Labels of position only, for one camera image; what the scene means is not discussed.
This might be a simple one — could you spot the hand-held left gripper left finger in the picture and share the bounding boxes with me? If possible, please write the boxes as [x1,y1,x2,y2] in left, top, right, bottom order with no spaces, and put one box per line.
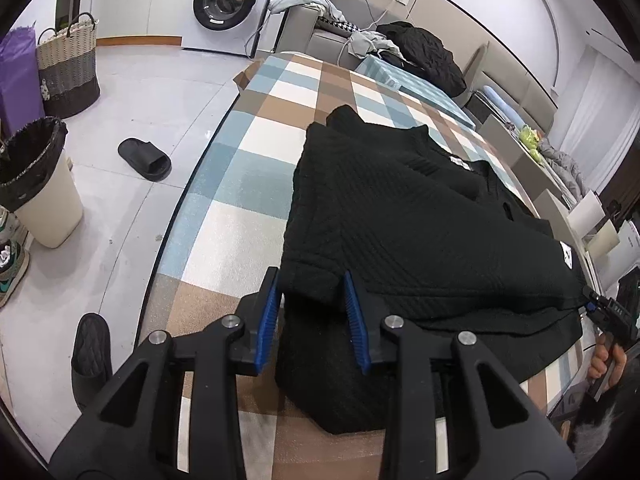
[47,266,285,480]

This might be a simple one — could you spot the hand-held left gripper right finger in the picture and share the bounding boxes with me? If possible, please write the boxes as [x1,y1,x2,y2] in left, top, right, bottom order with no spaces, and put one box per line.
[341,270,577,480]

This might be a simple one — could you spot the black knit sweater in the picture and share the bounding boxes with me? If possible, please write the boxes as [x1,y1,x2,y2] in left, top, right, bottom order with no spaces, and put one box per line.
[275,105,588,435]

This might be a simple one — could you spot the person's right forearm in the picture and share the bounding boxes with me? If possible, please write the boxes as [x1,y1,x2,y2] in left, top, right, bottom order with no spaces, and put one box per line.
[570,375,636,471]

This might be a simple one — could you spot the grey clothes on bed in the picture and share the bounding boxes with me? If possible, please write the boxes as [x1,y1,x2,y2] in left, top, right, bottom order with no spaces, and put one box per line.
[537,137,588,196]

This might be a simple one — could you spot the person's right hand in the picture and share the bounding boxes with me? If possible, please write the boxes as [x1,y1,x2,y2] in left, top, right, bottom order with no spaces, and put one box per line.
[587,332,629,394]

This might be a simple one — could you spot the white air purifier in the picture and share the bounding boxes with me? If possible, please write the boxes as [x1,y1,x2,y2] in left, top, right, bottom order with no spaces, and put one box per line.
[597,220,640,301]

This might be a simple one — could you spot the white paper towel roll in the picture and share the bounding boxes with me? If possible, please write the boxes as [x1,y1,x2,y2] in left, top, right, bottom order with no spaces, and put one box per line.
[567,190,608,238]

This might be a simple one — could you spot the beige low cabinet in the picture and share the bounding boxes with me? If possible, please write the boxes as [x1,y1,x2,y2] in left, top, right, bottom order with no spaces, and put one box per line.
[475,110,566,206]
[532,190,601,261]

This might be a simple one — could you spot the checkered tablecloth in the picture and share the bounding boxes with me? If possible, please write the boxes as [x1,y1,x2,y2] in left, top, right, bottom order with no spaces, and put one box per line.
[135,52,601,480]

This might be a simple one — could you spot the green plush toy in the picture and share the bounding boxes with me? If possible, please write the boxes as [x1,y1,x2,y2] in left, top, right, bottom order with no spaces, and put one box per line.
[517,126,546,161]

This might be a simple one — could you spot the black quilted slipper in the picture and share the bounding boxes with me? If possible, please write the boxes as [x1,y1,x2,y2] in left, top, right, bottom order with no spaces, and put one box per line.
[71,312,113,411]

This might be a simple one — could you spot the white sheer curtain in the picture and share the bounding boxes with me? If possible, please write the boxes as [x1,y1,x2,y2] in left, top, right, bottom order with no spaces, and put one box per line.
[555,45,640,196]

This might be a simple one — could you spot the black smooth slipper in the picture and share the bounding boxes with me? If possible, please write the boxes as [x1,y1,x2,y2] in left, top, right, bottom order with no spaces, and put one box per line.
[118,137,172,181]

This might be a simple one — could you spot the blue pillow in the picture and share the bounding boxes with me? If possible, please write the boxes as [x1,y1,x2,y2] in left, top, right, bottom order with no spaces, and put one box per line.
[482,85,526,126]

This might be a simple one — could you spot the beige padded headboard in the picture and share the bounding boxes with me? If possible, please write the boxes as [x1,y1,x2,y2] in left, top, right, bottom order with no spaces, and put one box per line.
[465,40,558,126]

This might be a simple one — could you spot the cream trash bin black liner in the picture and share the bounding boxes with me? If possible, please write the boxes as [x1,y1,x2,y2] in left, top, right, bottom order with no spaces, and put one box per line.
[0,116,84,249]

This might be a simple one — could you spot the blue checkered small table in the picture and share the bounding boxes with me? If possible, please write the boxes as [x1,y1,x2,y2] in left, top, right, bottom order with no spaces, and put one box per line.
[357,55,476,128]

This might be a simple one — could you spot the black puffer jacket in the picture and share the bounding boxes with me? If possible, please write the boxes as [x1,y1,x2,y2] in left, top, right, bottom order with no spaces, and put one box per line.
[375,21,467,98]

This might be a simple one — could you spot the grey hoodie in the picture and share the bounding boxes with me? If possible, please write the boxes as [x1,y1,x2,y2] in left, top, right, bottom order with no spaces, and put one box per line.
[347,30,401,58]

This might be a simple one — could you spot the grey sofa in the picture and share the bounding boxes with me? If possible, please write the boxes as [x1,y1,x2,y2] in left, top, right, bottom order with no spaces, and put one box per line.
[280,0,491,103]

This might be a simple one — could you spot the houndstooth pillow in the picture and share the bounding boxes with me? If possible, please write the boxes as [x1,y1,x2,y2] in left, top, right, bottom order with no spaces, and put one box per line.
[315,16,361,36]

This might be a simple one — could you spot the white washing machine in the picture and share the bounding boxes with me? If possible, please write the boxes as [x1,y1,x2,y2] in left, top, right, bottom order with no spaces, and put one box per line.
[181,0,286,57]

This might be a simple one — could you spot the light grey blanket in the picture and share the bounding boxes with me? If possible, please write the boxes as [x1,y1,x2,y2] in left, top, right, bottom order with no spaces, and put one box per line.
[268,0,346,23]

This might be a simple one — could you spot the woven laundry basket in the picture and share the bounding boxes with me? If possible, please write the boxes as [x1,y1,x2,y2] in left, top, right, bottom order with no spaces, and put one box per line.
[36,12,101,120]

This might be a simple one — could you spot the white base cabinet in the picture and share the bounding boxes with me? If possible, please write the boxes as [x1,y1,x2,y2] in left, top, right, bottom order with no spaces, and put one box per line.
[92,0,201,47]

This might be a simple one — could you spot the purple bag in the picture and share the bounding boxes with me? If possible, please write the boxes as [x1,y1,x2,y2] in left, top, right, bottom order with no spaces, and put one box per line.
[0,25,46,138]

